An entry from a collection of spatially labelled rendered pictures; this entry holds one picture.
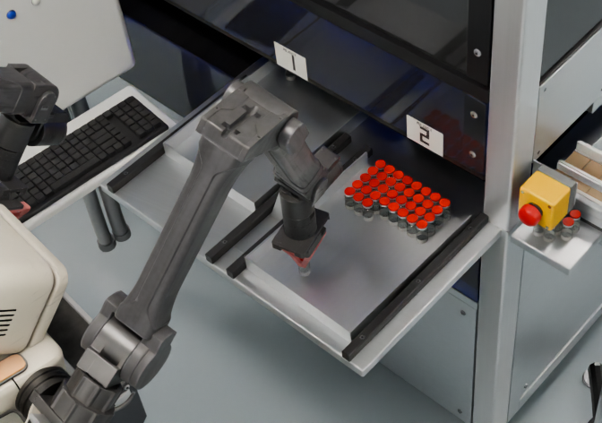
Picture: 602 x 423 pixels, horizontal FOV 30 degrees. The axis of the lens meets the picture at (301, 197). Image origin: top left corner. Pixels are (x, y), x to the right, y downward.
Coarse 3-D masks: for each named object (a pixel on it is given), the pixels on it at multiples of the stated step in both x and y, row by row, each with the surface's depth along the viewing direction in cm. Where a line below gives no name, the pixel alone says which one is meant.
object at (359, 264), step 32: (352, 224) 214; (384, 224) 213; (448, 224) 212; (256, 256) 209; (288, 256) 210; (320, 256) 209; (352, 256) 209; (384, 256) 208; (416, 256) 207; (288, 288) 201; (320, 288) 205; (352, 288) 204; (384, 288) 203; (320, 320) 200; (352, 320) 199
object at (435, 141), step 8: (408, 120) 209; (416, 120) 207; (408, 128) 210; (416, 128) 209; (432, 128) 205; (408, 136) 212; (416, 136) 210; (432, 136) 207; (440, 136) 205; (424, 144) 210; (432, 144) 208; (440, 144) 207; (440, 152) 208
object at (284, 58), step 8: (280, 48) 225; (280, 56) 227; (288, 56) 225; (296, 56) 223; (280, 64) 228; (288, 64) 226; (296, 64) 224; (304, 64) 222; (296, 72) 226; (304, 72) 224
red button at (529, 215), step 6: (528, 204) 196; (522, 210) 196; (528, 210) 195; (534, 210) 195; (522, 216) 196; (528, 216) 195; (534, 216) 195; (540, 216) 196; (522, 222) 198; (528, 222) 196; (534, 222) 196
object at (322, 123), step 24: (264, 72) 242; (288, 96) 239; (312, 96) 238; (192, 120) 232; (312, 120) 233; (336, 120) 233; (360, 120) 231; (168, 144) 229; (192, 144) 232; (312, 144) 229; (264, 168) 225; (240, 192) 217; (264, 192) 217
